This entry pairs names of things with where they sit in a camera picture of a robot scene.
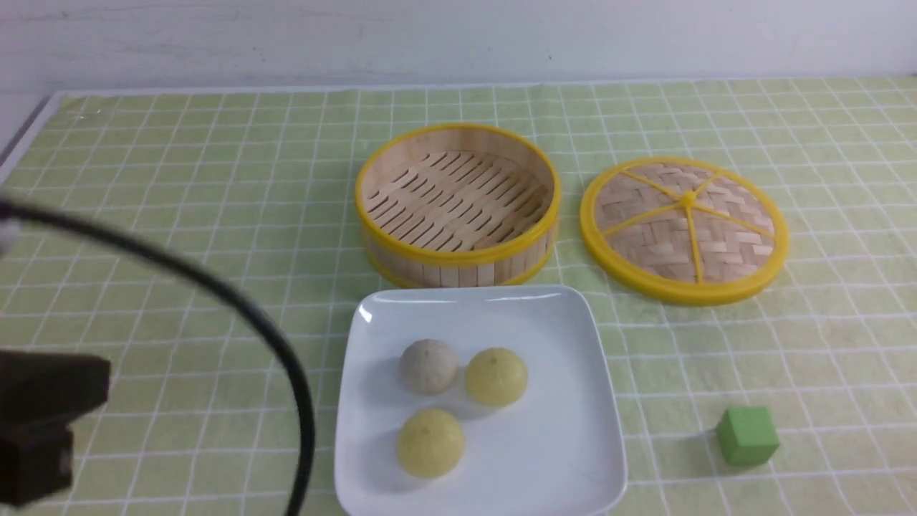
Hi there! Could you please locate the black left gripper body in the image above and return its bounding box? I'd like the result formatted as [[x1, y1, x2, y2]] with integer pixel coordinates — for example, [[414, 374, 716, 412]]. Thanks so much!
[[1, 350, 111, 507]]

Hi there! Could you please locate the grey white steamed bun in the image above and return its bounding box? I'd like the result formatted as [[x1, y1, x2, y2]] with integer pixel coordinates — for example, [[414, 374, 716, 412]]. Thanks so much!
[[398, 338, 461, 396]]

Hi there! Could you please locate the yellow steamed bun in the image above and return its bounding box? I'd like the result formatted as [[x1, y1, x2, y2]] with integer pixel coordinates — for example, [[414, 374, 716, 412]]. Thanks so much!
[[396, 408, 466, 479], [464, 348, 529, 408]]

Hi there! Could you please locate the white square plate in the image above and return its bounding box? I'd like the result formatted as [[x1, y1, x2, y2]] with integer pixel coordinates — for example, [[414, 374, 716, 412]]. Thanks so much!
[[334, 285, 628, 515]]

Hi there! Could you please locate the green checkered tablecloth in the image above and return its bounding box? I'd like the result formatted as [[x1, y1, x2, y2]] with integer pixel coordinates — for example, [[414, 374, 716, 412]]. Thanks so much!
[[1, 77, 916, 515]]

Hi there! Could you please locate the bamboo steamer basket yellow rim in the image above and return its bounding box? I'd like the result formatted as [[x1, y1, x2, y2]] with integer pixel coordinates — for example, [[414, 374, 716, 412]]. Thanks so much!
[[355, 123, 562, 288]]

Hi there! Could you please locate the woven bamboo steamer lid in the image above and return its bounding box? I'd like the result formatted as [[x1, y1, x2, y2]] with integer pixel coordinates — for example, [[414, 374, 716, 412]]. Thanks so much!
[[579, 156, 790, 306]]

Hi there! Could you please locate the green cube block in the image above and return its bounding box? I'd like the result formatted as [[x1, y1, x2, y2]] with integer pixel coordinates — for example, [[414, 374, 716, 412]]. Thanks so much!
[[715, 407, 780, 467]]

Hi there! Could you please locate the black cable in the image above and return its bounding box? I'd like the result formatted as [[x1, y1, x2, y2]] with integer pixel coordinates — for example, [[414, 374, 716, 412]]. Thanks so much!
[[0, 199, 317, 516]]

